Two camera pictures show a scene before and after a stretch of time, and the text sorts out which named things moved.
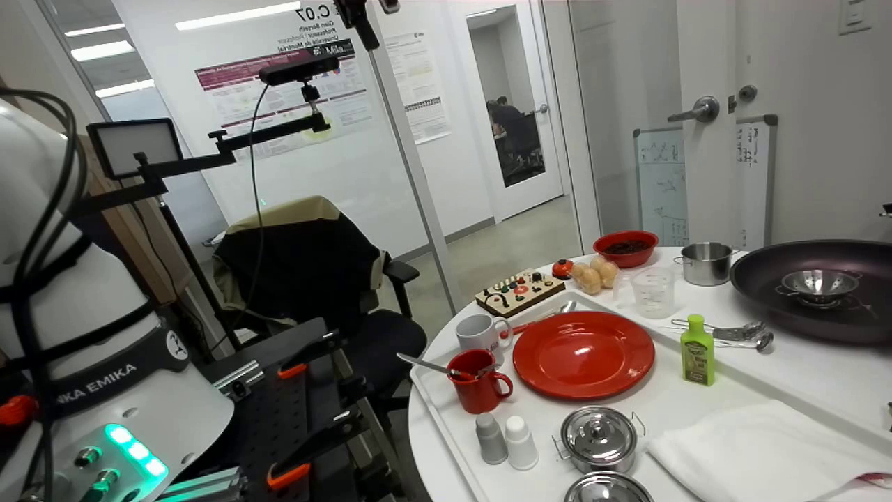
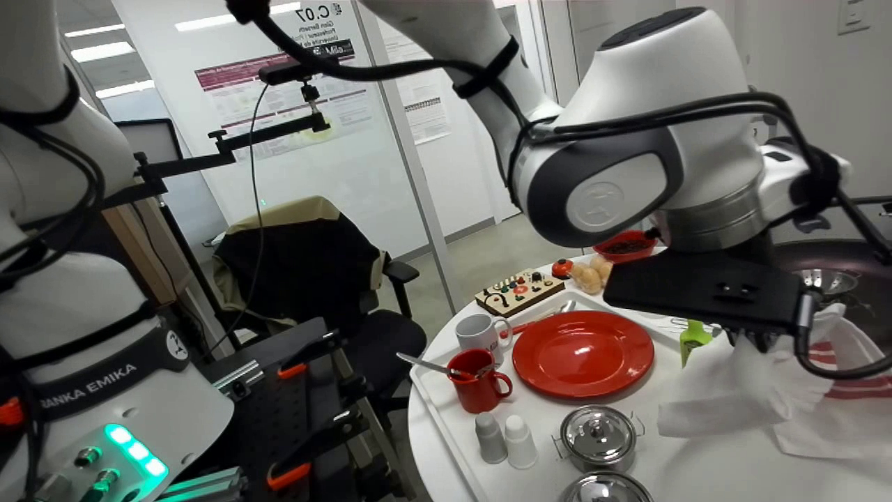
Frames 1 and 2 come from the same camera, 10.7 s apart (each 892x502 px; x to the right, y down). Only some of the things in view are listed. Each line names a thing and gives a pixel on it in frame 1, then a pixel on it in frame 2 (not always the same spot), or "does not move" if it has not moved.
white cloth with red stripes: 774,454 -> 728,388
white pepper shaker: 523,454 does not move
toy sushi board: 520,292 does not move
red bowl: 627,246 does not move
